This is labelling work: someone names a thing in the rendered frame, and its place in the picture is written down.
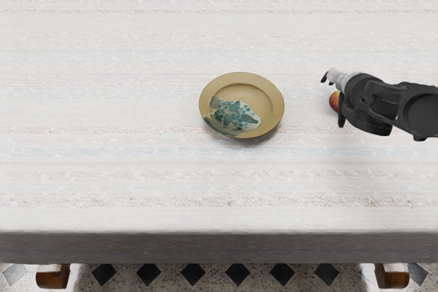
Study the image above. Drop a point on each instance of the red yellow fruit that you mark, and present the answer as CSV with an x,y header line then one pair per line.
x,y
333,101

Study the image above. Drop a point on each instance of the yellow plate with green pattern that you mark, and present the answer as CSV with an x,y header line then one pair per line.
x,y
241,105

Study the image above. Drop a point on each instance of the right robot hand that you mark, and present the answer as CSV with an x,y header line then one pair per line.
x,y
337,79

